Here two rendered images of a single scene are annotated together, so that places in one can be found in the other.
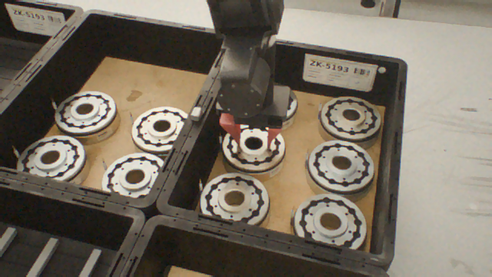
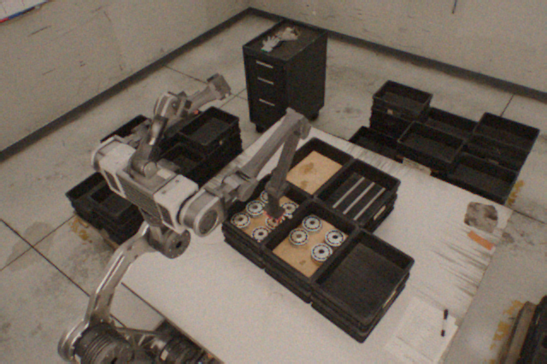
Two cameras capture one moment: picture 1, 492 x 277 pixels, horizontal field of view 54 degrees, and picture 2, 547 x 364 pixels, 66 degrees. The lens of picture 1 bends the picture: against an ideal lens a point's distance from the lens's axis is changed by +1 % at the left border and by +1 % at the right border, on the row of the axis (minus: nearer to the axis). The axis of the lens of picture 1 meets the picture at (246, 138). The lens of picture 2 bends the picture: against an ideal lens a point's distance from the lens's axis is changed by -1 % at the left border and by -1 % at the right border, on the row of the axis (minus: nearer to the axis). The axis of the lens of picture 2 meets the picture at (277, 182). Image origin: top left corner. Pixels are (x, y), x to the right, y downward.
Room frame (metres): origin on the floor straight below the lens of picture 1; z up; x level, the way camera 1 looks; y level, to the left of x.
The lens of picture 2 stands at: (1.72, 0.66, 2.56)
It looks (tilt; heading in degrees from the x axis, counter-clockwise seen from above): 46 degrees down; 208
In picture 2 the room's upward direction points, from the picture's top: 3 degrees counter-clockwise
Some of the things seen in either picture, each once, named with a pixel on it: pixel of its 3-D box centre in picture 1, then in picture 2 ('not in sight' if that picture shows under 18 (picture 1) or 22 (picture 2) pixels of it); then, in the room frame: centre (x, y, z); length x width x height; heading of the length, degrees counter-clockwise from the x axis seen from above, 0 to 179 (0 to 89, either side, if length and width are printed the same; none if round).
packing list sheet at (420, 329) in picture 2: not in sight; (422, 335); (0.72, 0.82, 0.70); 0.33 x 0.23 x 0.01; 170
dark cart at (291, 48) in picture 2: not in sight; (286, 85); (-1.24, -0.77, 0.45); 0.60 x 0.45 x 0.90; 170
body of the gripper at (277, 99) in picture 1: (254, 88); (273, 206); (0.51, -0.01, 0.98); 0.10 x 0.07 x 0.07; 81
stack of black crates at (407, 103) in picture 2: not in sight; (397, 118); (-1.26, 0.24, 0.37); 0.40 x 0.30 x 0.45; 80
